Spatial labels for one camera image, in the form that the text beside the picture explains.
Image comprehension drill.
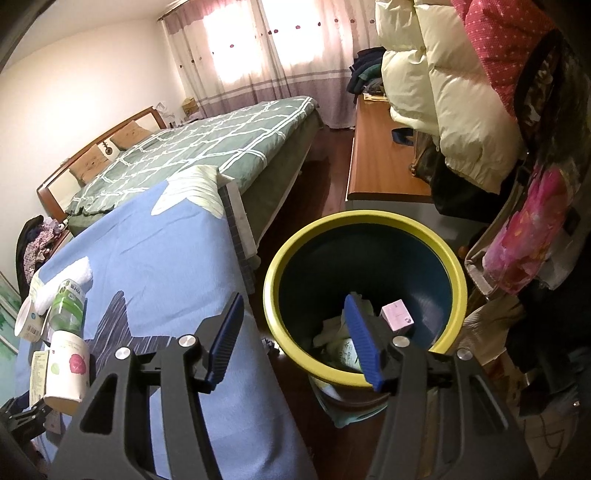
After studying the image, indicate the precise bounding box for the green plastic bottle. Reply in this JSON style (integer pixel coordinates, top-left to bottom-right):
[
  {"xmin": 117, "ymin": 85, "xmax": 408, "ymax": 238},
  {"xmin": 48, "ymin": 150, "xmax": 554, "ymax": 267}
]
[{"xmin": 46, "ymin": 278, "xmax": 88, "ymax": 342}]

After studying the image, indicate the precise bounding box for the white paper cup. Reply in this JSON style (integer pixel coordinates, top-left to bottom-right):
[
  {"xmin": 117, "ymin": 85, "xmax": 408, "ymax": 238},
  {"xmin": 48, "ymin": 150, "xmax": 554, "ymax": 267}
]
[{"xmin": 44, "ymin": 331, "xmax": 90, "ymax": 414}]

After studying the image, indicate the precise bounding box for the wooden cabinet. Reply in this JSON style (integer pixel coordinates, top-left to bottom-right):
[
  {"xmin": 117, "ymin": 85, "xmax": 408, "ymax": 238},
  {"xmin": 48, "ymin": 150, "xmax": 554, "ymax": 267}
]
[{"xmin": 345, "ymin": 95, "xmax": 437, "ymax": 204}]

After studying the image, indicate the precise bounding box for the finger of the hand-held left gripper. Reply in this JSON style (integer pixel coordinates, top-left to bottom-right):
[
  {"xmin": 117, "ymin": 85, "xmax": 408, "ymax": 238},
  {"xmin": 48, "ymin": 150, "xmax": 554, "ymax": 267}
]
[{"xmin": 0, "ymin": 397, "xmax": 54, "ymax": 446}]

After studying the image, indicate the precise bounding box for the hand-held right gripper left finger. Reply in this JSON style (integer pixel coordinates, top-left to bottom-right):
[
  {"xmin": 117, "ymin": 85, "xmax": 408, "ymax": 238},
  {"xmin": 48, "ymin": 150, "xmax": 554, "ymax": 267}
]
[{"xmin": 53, "ymin": 292, "xmax": 245, "ymax": 480}]

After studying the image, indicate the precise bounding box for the cream down jacket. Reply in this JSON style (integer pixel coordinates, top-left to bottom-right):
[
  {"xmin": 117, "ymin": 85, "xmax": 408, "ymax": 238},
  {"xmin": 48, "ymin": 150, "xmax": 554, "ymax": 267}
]
[{"xmin": 375, "ymin": 0, "xmax": 527, "ymax": 195}]

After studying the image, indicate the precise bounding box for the wooden bed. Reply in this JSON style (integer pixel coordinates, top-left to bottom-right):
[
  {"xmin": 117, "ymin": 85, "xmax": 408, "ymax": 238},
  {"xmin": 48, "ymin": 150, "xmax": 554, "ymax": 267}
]
[{"xmin": 36, "ymin": 106, "xmax": 331, "ymax": 259}]

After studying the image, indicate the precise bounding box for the pink white curtain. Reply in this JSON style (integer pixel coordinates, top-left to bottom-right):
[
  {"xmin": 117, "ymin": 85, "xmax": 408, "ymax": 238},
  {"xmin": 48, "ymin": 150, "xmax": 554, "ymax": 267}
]
[{"xmin": 159, "ymin": 0, "xmax": 384, "ymax": 130}]

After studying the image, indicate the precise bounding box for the pile of dark clothes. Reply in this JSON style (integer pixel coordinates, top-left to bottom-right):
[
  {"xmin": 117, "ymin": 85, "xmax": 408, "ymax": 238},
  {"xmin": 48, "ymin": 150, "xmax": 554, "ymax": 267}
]
[{"xmin": 347, "ymin": 46, "xmax": 386, "ymax": 97}]

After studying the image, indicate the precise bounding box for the green checked quilt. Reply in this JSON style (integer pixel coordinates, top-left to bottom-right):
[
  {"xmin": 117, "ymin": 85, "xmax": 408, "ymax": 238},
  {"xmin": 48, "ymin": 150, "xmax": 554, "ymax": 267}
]
[{"xmin": 65, "ymin": 95, "xmax": 320, "ymax": 215}]

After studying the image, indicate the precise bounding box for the pink floral bag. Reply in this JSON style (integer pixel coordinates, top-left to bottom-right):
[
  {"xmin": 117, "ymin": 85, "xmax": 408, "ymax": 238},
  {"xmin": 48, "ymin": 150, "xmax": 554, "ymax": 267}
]
[{"xmin": 464, "ymin": 161, "xmax": 583, "ymax": 296}]

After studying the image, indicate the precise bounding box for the white paper towel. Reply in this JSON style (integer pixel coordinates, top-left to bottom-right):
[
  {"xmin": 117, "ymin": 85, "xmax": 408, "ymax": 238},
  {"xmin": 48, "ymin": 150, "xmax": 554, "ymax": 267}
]
[{"xmin": 28, "ymin": 257, "xmax": 93, "ymax": 315}]

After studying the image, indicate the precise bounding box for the white barcoded carton box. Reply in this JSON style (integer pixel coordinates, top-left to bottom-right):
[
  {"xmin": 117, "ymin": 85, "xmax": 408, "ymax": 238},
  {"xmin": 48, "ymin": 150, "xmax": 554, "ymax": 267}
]
[{"xmin": 30, "ymin": 351, "xmax": 51, "ymax": 404}]

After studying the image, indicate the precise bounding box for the brown patterned handbag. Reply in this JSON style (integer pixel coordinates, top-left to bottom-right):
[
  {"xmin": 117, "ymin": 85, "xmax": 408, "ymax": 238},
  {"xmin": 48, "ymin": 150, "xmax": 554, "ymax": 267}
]
[{"xmin": 410, "ymin": 134, "xmax": 444, "ymax": 181}]

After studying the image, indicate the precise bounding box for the teal plastic stool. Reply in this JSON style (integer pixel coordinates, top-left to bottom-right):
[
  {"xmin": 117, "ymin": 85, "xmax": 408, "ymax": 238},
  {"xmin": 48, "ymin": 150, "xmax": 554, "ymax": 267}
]
[{"xmin": 308, "ymin": 375, "xmax": 391, "ymax": 430}]

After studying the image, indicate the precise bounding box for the brown pillow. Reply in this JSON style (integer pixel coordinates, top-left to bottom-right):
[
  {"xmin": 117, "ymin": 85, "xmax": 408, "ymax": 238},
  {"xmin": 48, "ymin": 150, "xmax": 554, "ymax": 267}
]
[
  {"xmin": 110, "ymin": 121, "xmax": 153, "ymax": 151},
  {"xmin": 69, "ymin": 143, "xmax": 114, "ymax": 185}
]

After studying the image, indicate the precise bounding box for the floral cloth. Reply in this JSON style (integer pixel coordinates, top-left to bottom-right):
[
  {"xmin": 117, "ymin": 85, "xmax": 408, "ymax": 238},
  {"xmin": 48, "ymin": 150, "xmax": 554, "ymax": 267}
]
[{"xmin": 23, "ymin": 219, "xmax": 70, "ymax": 278}]

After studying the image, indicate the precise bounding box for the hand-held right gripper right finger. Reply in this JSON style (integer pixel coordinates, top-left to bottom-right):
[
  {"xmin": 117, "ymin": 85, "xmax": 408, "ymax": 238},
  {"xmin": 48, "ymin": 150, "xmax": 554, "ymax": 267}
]
[{"xmin": 344, "ymin": 293, "xmax": 539, "ymax": 480}]

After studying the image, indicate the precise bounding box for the blue star blanket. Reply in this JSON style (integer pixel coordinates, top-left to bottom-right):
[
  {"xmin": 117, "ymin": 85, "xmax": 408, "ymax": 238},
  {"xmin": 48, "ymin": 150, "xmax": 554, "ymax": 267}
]
[{"xmin": 14, "ymin": 166, "xmax": 319, "ymax": 480}]

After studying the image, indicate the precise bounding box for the red dotted quilted jacket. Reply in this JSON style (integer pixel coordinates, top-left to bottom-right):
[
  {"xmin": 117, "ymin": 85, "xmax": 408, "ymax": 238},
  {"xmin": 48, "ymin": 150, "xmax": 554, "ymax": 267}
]
[{"xmin": 450, "ymin": 0, "xmax": 559, "ymax": 121}]

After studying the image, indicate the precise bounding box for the small pink box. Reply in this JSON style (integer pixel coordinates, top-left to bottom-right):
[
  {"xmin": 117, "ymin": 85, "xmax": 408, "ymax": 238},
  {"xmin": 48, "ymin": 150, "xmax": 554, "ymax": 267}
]
[{"xmin": 379, "ymin": 299, "xmax": 416, "ymax": 333}]

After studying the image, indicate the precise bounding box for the yellow-rimmed dark blue bin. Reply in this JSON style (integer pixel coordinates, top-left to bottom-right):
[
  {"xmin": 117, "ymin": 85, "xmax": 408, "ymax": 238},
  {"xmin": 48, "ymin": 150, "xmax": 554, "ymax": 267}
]
[{"xmin": 263, "ymin": 211, "xmax": 468, "ymax": 388}]

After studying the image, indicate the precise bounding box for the white plastic cup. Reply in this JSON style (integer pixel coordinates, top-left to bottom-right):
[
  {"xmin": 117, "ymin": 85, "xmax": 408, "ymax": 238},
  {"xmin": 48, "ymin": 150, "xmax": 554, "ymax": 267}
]
[{"xmin": 14, "ymin": 298, "xmax": 49, "ymax": 343}]

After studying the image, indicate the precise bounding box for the glass wardrobe door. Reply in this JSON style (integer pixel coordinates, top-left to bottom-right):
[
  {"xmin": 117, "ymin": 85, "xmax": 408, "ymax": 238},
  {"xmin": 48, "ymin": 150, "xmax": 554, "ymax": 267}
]
[{"xmin": 0, "ymin": 272, "xmax": 24, "ymax": 356}]

